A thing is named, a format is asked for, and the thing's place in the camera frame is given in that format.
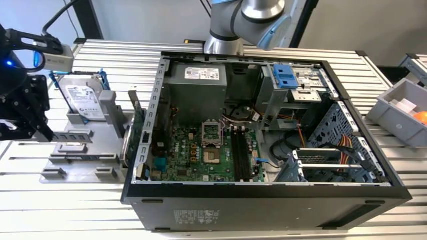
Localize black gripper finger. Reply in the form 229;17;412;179
0;94;54;143

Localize black RAM slot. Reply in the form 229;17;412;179
239;126;249;181
243;126;253;181

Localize hard disk in blue carrier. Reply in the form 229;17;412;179
48;70;112;123

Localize grey parts rack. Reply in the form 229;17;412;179
38;89;135;185

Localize green graphics card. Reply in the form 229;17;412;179
120;85;148;169

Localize blue rear port connector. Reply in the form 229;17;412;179
153;156;168;171

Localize grey power supply unit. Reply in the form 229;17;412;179
163;62;228;127

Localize metal socket cover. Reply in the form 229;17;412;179
200;120;224;148

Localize CPU socket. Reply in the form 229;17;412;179
201;147;224;165

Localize thin locking lever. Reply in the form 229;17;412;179
219;121;227;149

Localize green motherboard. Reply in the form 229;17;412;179
148;121;268;183

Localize round black case speaker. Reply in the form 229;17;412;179
231;104;257;123

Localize grey optical drive cage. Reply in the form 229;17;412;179
255;63;336;132

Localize black open PC case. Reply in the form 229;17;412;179
119;51;413;232

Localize blue plastic drive latch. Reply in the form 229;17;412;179
272;64;299;90

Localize silver disk bay cage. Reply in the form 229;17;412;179
292;147;368;183

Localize grey plastic bin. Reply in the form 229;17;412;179
365;78;427;150

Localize white block in bin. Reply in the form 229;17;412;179
388;98;419;112

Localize orange ball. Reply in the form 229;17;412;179
412;111;427;126

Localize blue-grey plastic bin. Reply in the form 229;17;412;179
399;53;427;87

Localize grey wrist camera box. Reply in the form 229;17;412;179
41;44;73;72

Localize black camera bracket ring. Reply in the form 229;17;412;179
4;28;65;74

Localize black camera cable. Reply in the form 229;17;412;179
41;0;80;38

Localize black metal frame post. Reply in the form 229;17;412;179
289;0;320;49
77;0;104;40

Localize flat pale blue cable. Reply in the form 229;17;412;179
253;156;280;168

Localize thick black cable loop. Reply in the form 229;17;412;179
268;136;296;165

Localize multicolour board power wires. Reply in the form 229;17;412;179
279;112;307;149

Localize multicolour drive power wires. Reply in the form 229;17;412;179
335;135;353;174

